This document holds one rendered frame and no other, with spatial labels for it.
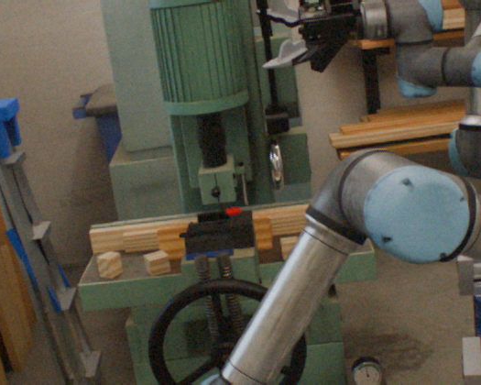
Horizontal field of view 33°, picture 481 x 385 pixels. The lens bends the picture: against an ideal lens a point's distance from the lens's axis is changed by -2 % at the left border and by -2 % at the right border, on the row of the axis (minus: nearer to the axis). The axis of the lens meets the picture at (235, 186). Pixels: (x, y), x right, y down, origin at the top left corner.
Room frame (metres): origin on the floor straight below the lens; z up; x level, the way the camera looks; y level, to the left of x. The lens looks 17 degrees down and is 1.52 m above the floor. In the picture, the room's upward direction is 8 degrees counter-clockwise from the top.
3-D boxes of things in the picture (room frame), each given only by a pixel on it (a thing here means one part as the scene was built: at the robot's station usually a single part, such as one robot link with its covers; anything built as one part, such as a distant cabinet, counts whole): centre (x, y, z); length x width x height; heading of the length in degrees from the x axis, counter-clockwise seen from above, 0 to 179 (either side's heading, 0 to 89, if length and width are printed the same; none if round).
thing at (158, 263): (1.54, 0.18, 0.92); 0.04 x 0.04 x 0.03; 21
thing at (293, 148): (1.84, -0.13, 1.02); 0.09 x 0.07 x 0.12; 86
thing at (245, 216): (1.47, 0.04, 0.99); 0.13 x 0.11 x 0.06; 86
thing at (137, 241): (1.66, -0.04, 0.92); 0.60 x 0.02 x 0.04; 86
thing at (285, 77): (1.87, -0.13, 1.23); 0.09 x 0.08 x 0.15; 176
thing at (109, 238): (1.69, 0.03, 0.93); 0.60 x 0.02 x 0.05; 86
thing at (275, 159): (1.79, -0.10, 1.02); 0.12 x 0.03 x 0.12; 176
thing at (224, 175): (1.69, 0.03, 1.03); 0.14 x 0.07 x 0.09; 176
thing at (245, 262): (1.48, 0.05, 0.92); 0.15 x 0.13 x 0.09; 86
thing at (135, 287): (1.56, 0.04, 0.87); 0.61 x 0.30 x 0.06; 86
